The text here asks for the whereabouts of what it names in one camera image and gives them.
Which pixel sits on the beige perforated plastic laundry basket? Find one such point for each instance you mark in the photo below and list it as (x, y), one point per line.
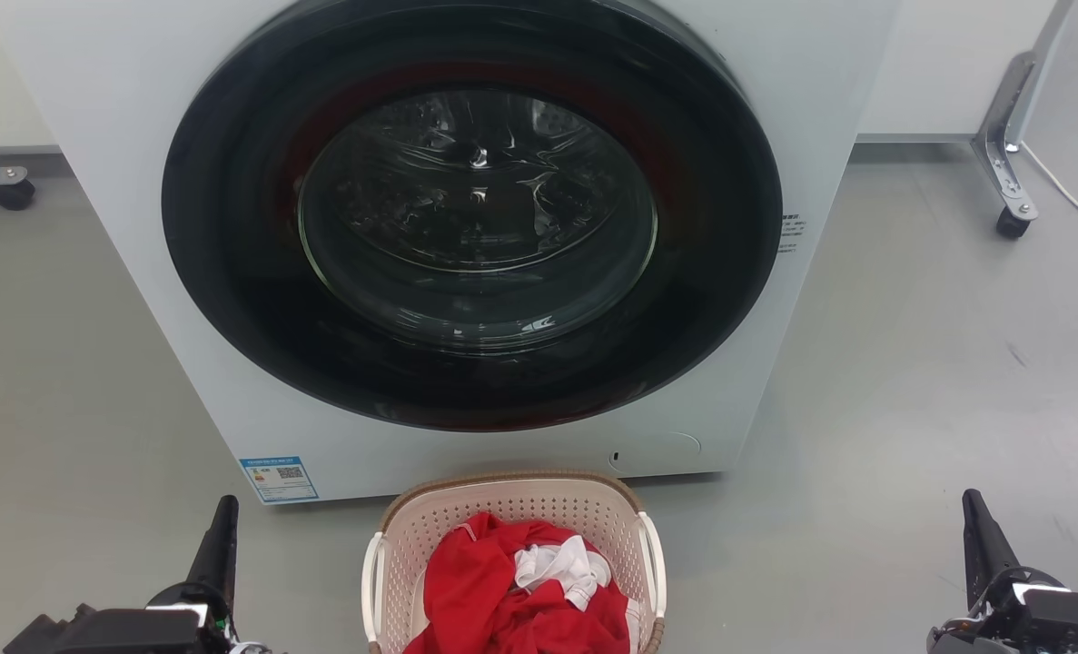
(520, 500)

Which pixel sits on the black caster wheel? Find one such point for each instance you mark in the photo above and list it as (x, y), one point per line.
(13, 195)
(1013, 224)

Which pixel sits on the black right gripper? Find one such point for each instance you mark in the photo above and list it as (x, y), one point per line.
(1056, 622)

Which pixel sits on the silver metal stand bracket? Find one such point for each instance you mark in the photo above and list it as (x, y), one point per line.
(1000, 145)

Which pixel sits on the white garment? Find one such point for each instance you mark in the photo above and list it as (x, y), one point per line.
(561, 568)

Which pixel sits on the blue energy label sticker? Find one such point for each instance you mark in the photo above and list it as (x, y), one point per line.
(278, 479)

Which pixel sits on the round black washing machine door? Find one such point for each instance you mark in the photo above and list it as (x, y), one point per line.
(230, 236)

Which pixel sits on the white front-load washing machine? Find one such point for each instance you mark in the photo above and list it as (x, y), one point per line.
(112, 109)

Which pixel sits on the red garment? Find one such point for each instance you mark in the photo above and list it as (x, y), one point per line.
(475, 590)

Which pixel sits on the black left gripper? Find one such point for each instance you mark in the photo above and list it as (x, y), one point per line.
(130, 633)

